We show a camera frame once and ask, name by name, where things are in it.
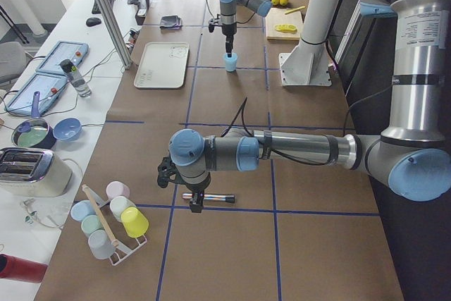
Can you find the yellow-green plastic knife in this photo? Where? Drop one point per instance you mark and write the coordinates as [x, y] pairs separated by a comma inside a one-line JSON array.
[[293, 10]]

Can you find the teach pendant far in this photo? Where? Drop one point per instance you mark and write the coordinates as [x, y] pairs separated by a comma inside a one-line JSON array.
[[75, 51]]

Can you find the light blue cup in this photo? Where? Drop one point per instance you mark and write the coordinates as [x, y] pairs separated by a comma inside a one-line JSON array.
[[230, 61]]

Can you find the blue cup on rack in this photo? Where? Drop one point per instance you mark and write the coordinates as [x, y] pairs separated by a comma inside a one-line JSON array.
[[81, 210]]

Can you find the aluminium frame post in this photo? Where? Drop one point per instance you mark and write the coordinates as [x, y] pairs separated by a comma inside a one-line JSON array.
[[114, 32]]

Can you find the white wire cup rack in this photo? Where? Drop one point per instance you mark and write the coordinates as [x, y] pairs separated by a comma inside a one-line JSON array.
[[123, 250]]

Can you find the bamboo cutting board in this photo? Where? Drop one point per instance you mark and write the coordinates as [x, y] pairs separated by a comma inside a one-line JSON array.
[[278, 16]]

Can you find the clear water bottle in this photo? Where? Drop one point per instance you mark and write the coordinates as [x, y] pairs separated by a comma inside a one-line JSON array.
[[75, 78]]

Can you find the yellow cup on rack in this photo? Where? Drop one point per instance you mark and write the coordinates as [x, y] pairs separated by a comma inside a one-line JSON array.
[[134, 222]]

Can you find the grey cup on rack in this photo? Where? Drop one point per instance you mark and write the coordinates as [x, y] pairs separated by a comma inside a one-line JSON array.
[[100, 245]]

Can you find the pink cup on rack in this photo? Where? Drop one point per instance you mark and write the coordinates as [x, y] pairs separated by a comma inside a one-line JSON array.
[[117, 188]]

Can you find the steel muddler black tip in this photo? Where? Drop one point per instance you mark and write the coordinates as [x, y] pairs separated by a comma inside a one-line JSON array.
[[213, 197]]

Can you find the red bottle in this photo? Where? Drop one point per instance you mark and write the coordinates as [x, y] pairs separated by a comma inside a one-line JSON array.
[[19, 269]]

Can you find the grey office chair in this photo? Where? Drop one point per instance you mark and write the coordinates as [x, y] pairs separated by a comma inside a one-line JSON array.
[[13, 61]]

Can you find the mint cup on rack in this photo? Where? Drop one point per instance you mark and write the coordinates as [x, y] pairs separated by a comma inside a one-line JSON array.
[[91, 224]]

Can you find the blue bowl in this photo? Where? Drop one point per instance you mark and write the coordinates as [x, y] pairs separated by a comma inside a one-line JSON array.
[[69, 129]]

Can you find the black computer mouse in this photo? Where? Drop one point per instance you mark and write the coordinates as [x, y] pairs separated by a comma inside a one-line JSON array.
[[93, 21]]

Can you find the lemon slices row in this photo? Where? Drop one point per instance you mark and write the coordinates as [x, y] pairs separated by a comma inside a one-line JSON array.
[[285, 28]]

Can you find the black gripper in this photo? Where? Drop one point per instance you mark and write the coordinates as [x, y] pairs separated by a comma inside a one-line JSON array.
[[229, 29], [198, 187]]

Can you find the cream steel toaster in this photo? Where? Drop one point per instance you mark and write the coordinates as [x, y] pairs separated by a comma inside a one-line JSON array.
[[33, 172]]

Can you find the navy saucepan purple handle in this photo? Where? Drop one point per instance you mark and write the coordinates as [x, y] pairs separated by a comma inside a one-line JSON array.
[[35, 132]]

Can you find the cream bear tray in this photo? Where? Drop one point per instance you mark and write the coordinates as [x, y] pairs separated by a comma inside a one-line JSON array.
[[162, 65]]

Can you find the grey folded cloth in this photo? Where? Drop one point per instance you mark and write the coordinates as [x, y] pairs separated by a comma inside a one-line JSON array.
[[172, 22]]

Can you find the white cup on rack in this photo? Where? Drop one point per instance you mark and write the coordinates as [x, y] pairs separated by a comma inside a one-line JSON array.
[[118, 205]]

